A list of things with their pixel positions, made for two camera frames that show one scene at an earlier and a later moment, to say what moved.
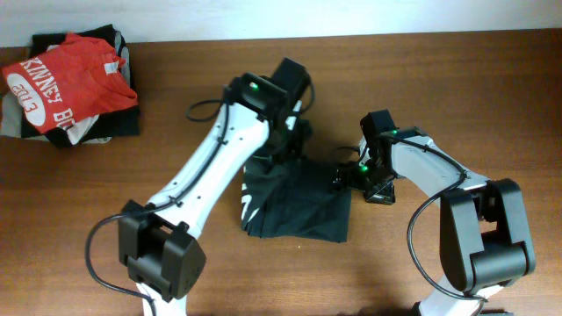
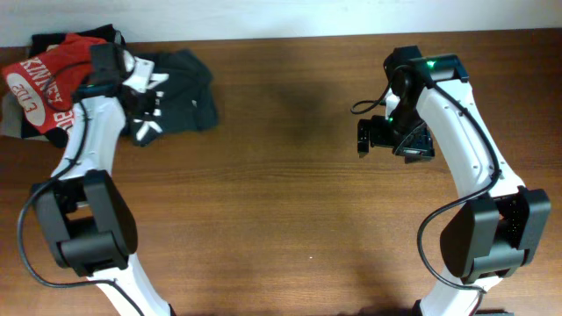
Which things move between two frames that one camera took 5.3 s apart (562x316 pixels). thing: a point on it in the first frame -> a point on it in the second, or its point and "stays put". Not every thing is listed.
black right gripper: [382, 195] -> [418, 150]
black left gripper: [291, 147] -> [150, 96]
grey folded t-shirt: [10, 121] stays put
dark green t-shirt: [294, 197] -> [184, 97]
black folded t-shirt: [119, 123] stays put
